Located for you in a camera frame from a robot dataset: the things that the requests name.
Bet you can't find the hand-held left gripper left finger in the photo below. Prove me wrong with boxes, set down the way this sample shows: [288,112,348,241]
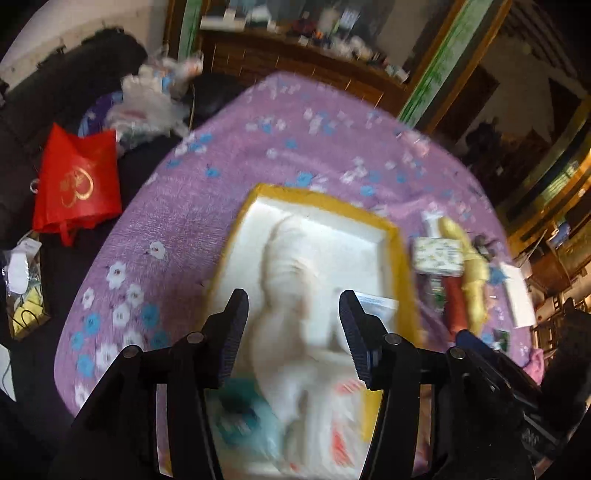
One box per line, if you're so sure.
[48,289,250,480]

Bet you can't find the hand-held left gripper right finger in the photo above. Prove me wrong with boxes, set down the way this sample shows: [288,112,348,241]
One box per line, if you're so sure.
[338,290,532,480]

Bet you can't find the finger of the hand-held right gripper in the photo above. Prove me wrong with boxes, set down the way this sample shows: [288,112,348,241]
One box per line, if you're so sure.
[456,330,514,386]

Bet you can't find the white soft cloth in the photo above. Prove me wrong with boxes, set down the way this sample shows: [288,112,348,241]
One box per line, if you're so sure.
[240,215,356,430]

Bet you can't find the lemon print tissue pack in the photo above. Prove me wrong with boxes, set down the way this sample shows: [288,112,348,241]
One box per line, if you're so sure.
[412,236,465,277]

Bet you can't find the yellow taped white foam box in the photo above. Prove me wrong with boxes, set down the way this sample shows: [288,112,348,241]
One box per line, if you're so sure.
[203,184,422,480]

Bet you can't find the pink scrunchie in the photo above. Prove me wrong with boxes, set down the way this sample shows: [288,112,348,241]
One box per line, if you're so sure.
[524,348,546,384]

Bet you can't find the white folded cloth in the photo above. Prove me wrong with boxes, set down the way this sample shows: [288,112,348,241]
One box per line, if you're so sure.
[501,263,536,328]

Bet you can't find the yellow and red items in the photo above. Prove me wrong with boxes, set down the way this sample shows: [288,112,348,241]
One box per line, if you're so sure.
[438,216,491,335]

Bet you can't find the teal packet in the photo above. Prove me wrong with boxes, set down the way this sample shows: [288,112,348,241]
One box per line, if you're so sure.
[210,378,282,462]

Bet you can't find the white packet with red print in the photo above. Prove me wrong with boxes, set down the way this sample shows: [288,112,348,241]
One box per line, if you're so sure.
[318,376,377,476]

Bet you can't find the purple floral tablecloth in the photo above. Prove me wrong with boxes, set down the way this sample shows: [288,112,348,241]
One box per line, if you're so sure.
[53,71,546,480]

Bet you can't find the clear packet with yellow items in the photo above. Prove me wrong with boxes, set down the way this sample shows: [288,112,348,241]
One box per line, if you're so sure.
[2,233,51,341]

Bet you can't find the red tote bag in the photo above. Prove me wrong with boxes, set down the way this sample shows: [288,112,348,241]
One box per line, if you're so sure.
[31,122,123,247]

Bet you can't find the brown wooden door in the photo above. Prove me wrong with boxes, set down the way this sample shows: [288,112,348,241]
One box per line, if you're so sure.
[436,65,500,141]

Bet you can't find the clear plastic bags pile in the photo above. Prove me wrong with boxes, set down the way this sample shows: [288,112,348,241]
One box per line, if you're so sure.
[104,48,205,151]

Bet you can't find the wooden brick pattern counter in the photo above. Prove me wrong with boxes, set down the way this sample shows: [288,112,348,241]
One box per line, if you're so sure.
[198,28,411,118]

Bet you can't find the black sofa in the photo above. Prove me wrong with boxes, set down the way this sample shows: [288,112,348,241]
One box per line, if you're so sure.
[0,28,195,480]

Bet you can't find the bamboo painted wooden frame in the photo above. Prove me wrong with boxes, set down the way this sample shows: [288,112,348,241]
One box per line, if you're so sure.
[164,0,513,134]

